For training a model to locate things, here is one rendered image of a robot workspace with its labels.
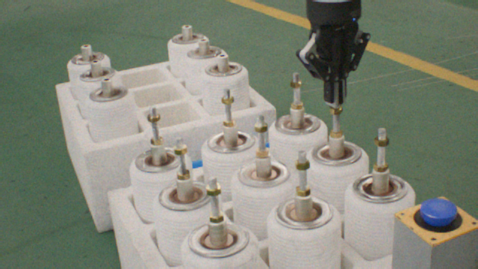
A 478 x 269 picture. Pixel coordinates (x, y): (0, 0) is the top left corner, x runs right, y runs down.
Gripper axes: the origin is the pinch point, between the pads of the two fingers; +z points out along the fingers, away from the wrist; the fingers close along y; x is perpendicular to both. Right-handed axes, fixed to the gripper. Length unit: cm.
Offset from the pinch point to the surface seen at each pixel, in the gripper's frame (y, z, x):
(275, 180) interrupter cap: -11.7, 9.7, 0.1
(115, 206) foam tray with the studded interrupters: -26.6, 17.2, 21.7
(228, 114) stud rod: -8.8, 5.1, 14.1
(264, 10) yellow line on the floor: 101, 35, 137
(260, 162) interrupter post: -12.5, 7.5, 2.4
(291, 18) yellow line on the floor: 100, 35, 120
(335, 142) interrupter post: -0.9, 7.5, -0.8
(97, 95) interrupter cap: -14, 10, 48
